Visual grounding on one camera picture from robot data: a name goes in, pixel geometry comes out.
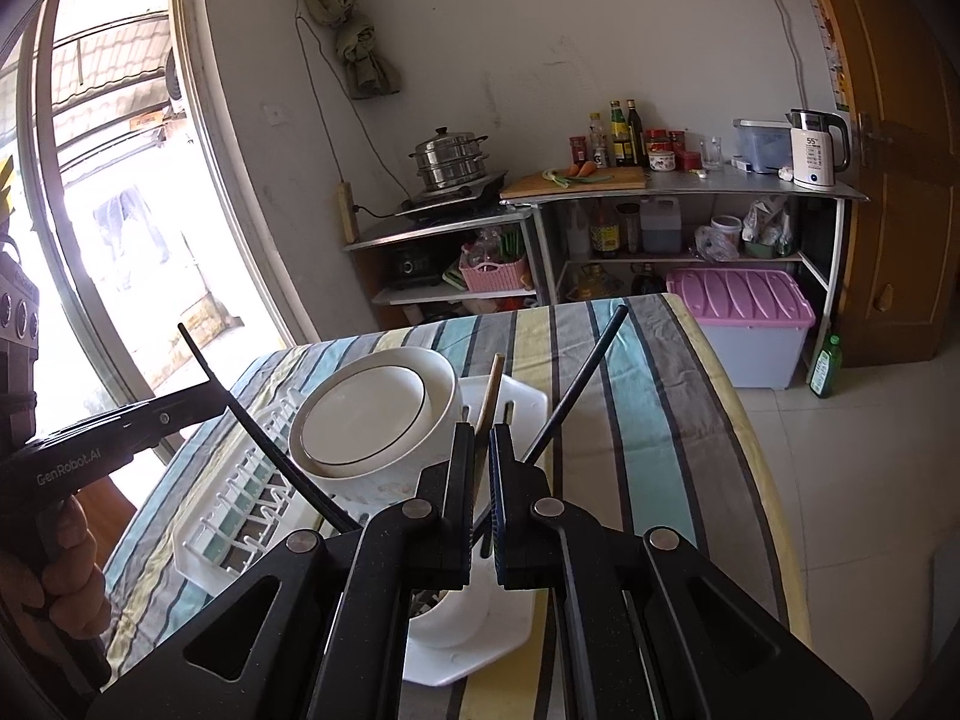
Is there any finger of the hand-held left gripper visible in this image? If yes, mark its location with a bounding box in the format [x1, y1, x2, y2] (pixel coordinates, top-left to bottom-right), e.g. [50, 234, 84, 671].
[111, 384, 230, 466]

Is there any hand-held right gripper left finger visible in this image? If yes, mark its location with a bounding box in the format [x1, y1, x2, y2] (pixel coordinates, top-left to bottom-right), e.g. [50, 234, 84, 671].
[86, 424, 475, 720]

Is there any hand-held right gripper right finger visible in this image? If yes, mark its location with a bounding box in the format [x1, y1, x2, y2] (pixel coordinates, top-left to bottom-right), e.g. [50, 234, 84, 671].
[489, 426, 875, 720]

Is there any white utensil cup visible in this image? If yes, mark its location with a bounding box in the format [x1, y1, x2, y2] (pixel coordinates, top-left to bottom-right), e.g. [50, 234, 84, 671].
[405, 420, 526, 650]

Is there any black chopstick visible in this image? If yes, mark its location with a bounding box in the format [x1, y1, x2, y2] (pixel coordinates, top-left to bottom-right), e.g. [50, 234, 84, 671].
[177, 322, 362, 535]
[521, 304, 629, 464]

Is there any person's left hand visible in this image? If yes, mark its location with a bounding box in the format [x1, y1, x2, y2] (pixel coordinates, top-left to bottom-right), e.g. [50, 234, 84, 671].
[0, 499, 113, 661]

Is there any light wooden chopstick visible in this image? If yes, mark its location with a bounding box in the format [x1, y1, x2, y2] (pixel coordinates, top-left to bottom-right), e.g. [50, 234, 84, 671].
[476, 354, 505, 470]

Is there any large white bowl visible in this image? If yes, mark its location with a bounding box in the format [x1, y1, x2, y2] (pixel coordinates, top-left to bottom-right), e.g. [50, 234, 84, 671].
[288, 346, 461, 503]

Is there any white plastic dish rack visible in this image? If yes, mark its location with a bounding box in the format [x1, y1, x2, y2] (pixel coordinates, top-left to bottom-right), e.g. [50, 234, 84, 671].
[172, 373, 557, 687]

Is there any striped tablecloth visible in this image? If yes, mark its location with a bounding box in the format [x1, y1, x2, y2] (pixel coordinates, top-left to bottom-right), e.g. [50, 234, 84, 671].
[101, 292, 812, 720]

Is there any pink plastic basket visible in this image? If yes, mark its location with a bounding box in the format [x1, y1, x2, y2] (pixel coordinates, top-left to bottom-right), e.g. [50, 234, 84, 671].
[458, 255, 530, 294]

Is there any black kitchen appliance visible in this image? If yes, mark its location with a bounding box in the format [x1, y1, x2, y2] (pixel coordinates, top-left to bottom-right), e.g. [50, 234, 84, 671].
[388, 242, 445, 291]

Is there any yellow power strip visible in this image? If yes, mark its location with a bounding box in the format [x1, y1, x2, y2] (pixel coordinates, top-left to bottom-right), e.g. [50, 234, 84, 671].
[334, 181, 356, 245]

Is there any low metal shelf table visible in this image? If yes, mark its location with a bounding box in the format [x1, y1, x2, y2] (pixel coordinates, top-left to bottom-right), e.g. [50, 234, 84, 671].
[341, 202, 542, 320]

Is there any brown bottle on shelf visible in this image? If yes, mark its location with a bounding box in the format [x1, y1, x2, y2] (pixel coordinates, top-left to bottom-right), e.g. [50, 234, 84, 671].
[589, 202, 622, 257]

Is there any black induction cooker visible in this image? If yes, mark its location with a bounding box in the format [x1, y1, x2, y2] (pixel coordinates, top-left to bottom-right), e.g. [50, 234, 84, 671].
[396, 171, 511, 223]

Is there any pink lid storage box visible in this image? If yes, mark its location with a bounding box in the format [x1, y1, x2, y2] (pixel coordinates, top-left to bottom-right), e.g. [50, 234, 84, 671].
[665, 267, 817, 391]

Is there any white plastic jug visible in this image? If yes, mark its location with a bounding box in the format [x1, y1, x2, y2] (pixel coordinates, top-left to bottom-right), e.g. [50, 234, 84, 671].
[640, 196, 684, 255]

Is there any wooden cutting board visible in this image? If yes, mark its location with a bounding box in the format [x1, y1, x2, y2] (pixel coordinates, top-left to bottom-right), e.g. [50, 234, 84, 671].
[500, 167, 648, 197]

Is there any crumpled plastic bag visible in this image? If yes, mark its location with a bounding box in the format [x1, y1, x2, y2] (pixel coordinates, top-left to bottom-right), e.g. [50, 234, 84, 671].
[693, 223, 741, 263]

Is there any stainless steamer pot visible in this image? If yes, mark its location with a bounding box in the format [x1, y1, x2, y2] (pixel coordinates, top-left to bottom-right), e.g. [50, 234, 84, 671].
[408, 127, 493, 193]

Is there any green plastic bottle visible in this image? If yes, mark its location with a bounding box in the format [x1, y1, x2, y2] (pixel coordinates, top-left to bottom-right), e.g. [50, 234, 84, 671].
[806, 334, 843, 400]

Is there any green bottle yellow label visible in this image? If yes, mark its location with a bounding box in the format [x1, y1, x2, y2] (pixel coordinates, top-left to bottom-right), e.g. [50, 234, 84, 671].
[609, 100, 631, 167]

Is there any dark sauce bottle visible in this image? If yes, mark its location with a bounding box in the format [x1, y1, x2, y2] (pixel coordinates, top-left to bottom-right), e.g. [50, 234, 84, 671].
[627, 99, 648, 167]

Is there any tall metal shelf rack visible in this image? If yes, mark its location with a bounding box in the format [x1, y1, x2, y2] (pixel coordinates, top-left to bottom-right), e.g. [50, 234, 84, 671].
[499, 163, 872, 316]

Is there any hanging grey cloth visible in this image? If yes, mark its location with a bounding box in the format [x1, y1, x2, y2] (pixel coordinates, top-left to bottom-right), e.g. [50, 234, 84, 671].
[304, 0, 404, 101]

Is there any clear plastic container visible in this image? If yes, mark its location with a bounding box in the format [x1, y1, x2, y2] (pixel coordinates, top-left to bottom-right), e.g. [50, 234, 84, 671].
[733, 118, 796, 174]

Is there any white electric kettle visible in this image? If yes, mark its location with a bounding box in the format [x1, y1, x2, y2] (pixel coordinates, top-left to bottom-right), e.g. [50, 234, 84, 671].
[786, 109, 853, 191]

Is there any wooden door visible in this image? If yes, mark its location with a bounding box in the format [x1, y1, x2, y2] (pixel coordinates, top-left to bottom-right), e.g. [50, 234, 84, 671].
[797, 0, 960, 370]

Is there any white window frame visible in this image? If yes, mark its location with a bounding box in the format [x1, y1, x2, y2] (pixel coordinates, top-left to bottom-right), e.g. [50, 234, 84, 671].
[0, 0, 320, 458]

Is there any wall calendar strip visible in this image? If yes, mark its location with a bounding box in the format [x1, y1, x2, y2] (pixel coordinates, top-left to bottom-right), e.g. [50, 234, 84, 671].
[795, 0, 854, 115]

